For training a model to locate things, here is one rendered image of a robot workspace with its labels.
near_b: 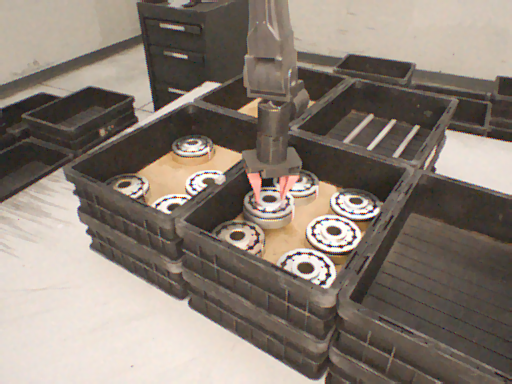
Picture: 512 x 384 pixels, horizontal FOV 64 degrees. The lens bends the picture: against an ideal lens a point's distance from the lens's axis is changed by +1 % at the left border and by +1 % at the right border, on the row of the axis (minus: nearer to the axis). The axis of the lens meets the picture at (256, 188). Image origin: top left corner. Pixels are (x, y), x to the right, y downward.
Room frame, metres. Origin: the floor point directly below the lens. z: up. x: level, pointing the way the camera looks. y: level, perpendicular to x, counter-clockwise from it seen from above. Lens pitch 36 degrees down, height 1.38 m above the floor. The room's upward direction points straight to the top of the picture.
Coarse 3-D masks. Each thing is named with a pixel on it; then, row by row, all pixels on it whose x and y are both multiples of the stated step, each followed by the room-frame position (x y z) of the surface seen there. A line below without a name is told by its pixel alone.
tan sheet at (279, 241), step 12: (324, 192) 0.74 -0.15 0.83; (312, 204) 0.70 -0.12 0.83; (324, 204) 0.70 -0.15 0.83; (240, 216) 0.66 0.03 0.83; (300, 216) 0.66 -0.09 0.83; (312, 216) 0.66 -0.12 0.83; (288, 228) 0.62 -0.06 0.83; (300, 228) 0.62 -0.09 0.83; (276, 240) 0.58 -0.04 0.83; (288, 240) 0.59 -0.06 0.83; (300, 240) 0.59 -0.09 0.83; (276, 252) 0.55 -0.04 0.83; (276, 264) 0.52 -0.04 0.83
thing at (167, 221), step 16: (176, 112) 0.96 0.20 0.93; (224, 112) 0.95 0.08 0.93; (144, 128) 0.87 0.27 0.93; (112, 144) 0.79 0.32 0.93; (80, 160) 0.72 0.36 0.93; (240, 160) 0.72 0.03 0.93; (80, 176) 0.66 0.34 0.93; (96, 192) 0.63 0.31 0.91; (112, 192) 0.61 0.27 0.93; (128, 208) 0.58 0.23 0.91; (144, 208) 0.56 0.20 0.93; (176, 208) 0.56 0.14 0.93; (160, 224) 0.54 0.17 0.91
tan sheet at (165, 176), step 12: (168, 156) 0.90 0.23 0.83; (216, 156) 0.90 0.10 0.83; (228, 156) 0.90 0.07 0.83; (240, 156) 0.90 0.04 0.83; (144, 168) 0.84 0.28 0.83; (156, 168) 0.84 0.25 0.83; (168, 168) 0.84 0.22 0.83; (180, 168) 0.84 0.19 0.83; (192, 168) 0.84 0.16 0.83; (204, 168) 0.84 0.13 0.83; (216, 168) 0.84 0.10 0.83; (228, 168) 0.84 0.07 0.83; (156, 180) 0.79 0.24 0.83; (168, 180) 0.79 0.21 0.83; (180, 180) 0.79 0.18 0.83; (156, 192) 0.74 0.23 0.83; (168, 192) 0.74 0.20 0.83; (180, 192) 0.74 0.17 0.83
